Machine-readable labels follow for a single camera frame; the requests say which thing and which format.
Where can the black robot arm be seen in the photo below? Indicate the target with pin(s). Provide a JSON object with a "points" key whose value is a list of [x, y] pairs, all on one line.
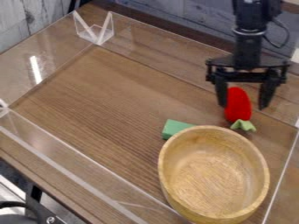
{"points": [[247, 65]]}

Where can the black metal table leg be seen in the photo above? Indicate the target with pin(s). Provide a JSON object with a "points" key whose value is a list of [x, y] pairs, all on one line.
{"points": [[42, 214]]}

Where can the green foam block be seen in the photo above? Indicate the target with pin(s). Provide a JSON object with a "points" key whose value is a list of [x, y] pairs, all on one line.
{"points": [[172, 127]]}

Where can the wooden oval bowl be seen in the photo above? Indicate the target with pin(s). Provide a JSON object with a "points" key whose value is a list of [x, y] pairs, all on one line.
{"points": [[213, 175]]}

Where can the red plush strawberry toy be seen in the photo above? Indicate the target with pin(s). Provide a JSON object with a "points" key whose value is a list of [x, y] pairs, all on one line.
{"points": [[237, 110]]}

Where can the clear acrylic tray wall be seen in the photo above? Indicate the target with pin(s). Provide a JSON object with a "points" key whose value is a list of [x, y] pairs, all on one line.
{"points": [[84, 111]]}

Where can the clear acrylic corner bracket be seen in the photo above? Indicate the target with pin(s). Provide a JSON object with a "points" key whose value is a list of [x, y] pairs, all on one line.
{"points": [[94, 34]]}

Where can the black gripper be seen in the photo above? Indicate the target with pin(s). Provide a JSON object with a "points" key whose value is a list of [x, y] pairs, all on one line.
{"points": [[268, 73]]}

